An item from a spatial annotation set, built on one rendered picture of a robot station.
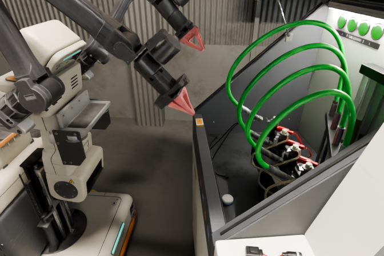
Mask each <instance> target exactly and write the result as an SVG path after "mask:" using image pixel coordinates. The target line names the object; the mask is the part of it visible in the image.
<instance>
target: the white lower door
mask: <svg viewBox="0 0 384 256"><path fill-rule="evenodd" d="M193 233H194V246H195V256H208V251H207V243H206V234H205V226H204V220H203V212H202V204H201V195H200V190H199V181H198V173H197V164H196V159H195V151H194V142H193Z"/></svg>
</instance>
